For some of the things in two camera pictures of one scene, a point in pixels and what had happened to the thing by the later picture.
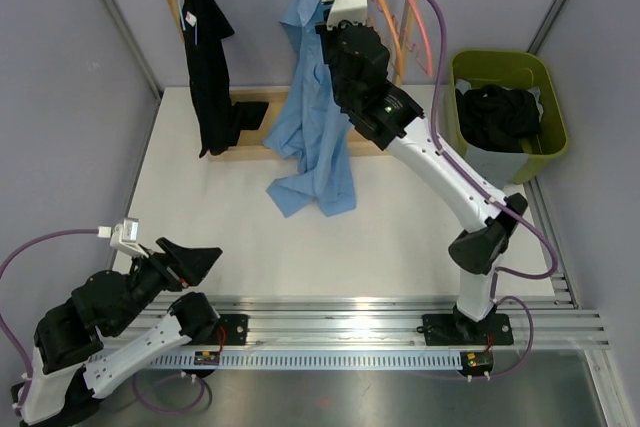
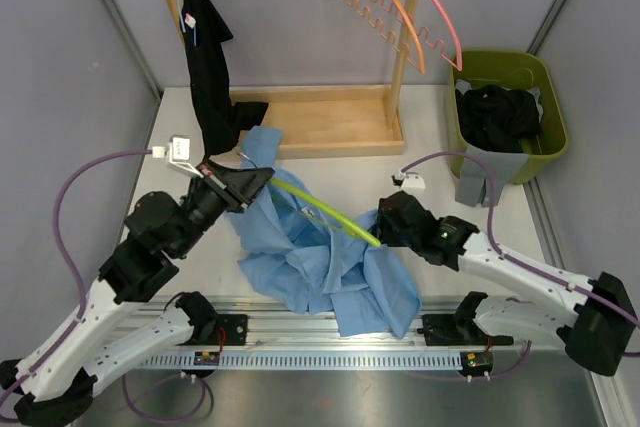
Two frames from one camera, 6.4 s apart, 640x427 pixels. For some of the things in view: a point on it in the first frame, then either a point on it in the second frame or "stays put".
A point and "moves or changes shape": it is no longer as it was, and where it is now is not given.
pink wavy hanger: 429,58 moves or changes shape
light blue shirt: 312,125 -> 309,256
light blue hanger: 180,5 stays put
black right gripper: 328,36 -> 384,230
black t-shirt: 219,119 stays put
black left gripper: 193,264 -> 237,188
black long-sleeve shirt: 497,119 stays put
